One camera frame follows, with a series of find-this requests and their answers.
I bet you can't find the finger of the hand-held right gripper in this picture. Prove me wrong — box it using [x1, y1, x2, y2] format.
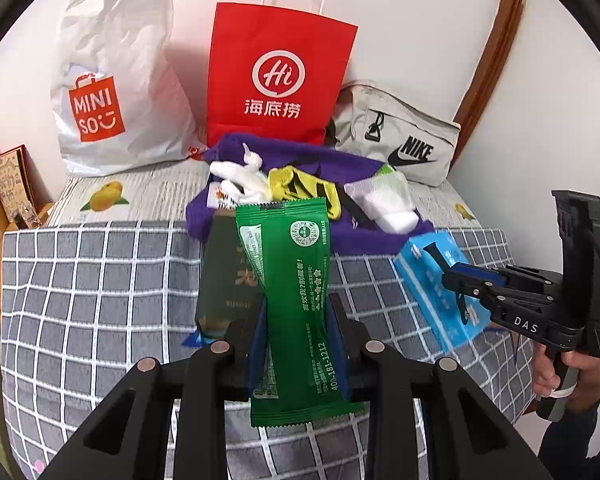
[441, 274, 511, 321]
[422, 242, 506, 283]

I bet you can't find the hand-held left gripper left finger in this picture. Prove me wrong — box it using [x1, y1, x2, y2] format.
[40, 295, 270, 480]

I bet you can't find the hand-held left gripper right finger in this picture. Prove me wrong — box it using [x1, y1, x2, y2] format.
[327, 292, 556, 480]

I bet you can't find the blue tissue pack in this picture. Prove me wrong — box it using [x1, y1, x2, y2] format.
[392, 230, 491, 356]

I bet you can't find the green foil packet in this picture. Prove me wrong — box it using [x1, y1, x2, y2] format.
[235, 197, 365, 428]

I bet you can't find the white tissue packet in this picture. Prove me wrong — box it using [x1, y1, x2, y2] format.
[344, 172, 413, 221]

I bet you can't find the black watch strap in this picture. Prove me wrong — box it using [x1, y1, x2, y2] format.
[337, 195, 376, 231]

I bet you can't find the yellow pouch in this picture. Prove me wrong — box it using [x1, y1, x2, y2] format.
[267, 165, 343, 221]

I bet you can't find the person's right forearm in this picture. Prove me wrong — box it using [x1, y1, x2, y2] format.
[537, 367, 600, 480]

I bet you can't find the person's right hand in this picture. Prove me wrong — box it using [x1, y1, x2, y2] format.
[532, 347, 600, 413]

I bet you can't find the dark green box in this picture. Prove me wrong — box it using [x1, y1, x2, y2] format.
[194, 210, 266, 346]

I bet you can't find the purple towel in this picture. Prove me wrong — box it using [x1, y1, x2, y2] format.
[186, 132, 436, 256]

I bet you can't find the small printed white packet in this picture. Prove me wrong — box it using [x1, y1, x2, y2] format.
[206, 182, 238, 211]

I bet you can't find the grey checked blanket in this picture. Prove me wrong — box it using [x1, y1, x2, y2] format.
[0, 217, 546, 480]

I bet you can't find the grey waist bag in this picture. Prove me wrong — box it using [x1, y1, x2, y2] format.
[327, 80, 462, 188]

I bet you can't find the fruit printed bedsheet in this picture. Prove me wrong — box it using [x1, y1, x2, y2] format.
[45, 157, 481, 228]

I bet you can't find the red paper shopping bag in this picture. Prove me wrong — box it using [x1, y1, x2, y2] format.
[206, 0, 358, 151]

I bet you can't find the small brown box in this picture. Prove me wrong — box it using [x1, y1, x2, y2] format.
[0, 145, 38, 216]

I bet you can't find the white plastic shopping bag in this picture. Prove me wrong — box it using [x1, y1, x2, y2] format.
[50, 0, 198, 177]

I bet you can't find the wooden door frame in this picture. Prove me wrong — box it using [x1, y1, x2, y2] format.
[452, 0, 531, 136]

